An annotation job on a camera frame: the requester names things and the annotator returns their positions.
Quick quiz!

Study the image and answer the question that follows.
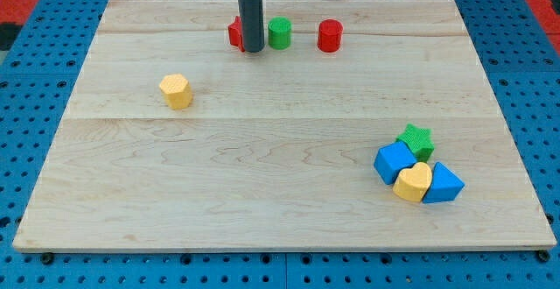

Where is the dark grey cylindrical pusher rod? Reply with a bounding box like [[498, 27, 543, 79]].
[[238, 0, 264, 53]]

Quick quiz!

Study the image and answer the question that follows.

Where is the red star block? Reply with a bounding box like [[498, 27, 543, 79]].
[[227, 16, 245, 53]]

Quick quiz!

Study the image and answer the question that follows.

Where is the blue cube block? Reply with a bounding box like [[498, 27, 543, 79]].
[[373, 141, 417, 185]]

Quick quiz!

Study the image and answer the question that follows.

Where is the green star block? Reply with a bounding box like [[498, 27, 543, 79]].
[[395, 123, 435, 162]]

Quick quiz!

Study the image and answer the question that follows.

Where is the green cylinder block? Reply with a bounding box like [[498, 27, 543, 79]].
[[268, 17, 291, 50]]

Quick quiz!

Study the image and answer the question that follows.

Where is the red cylinder block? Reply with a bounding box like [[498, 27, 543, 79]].
[[317, 19, 344, 53]]

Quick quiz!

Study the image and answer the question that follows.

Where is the yellow hexagon block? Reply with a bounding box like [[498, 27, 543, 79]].
[[159, 74, 193, 109]]

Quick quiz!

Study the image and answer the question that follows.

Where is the light wooden board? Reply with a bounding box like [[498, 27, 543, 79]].
[[13, 0, 557, 253]]

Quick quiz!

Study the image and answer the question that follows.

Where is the yellow heart block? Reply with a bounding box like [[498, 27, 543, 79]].
[[393, 162, 433, 202]]

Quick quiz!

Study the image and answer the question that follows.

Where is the blue triangle block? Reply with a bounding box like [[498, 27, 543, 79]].
[[423, 162, 465, 203]]

